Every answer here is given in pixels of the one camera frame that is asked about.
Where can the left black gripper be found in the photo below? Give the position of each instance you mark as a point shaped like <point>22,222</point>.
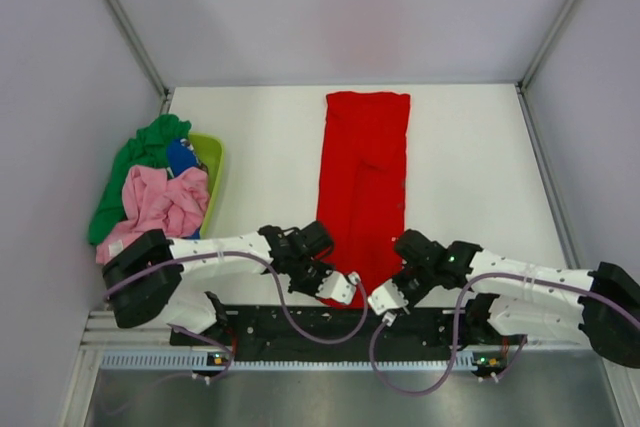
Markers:
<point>324,269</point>

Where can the blue t shirt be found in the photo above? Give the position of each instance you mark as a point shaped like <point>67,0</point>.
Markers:
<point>180,157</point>

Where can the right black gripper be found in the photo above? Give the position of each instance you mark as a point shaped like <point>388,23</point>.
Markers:
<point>397,279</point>

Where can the pink t shirt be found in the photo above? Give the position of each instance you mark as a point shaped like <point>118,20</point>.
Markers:
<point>152,200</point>

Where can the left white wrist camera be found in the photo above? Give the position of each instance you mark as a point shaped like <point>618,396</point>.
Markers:
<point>342,289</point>

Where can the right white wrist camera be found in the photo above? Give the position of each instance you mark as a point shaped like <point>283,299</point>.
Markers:
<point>387,302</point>

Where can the lime green tray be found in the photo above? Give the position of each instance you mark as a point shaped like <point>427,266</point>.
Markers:
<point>211,152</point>

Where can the right aluminium frame post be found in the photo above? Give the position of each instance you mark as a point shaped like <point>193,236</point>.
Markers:
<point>552,36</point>

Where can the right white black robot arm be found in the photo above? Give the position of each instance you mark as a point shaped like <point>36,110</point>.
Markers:
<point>598,308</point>

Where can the left aluminium frame post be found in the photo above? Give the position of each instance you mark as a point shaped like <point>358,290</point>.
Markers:
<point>136,47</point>

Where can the aluminium frame post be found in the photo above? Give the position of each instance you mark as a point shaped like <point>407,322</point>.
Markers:
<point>552,36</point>
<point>136,47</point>

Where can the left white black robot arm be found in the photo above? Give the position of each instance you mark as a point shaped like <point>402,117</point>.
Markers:
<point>157,279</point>

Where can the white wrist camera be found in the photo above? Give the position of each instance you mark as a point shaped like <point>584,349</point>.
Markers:
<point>342,289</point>
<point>387,302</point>

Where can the green t shirt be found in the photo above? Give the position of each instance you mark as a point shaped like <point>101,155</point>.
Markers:
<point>147,148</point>

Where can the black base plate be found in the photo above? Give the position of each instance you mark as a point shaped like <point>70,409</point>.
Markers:
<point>262,333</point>

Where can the grey slotted cable duct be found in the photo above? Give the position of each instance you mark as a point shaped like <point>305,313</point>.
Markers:
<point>139,360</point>

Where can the red t shirt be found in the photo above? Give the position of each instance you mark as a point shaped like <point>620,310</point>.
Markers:
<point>362,181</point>

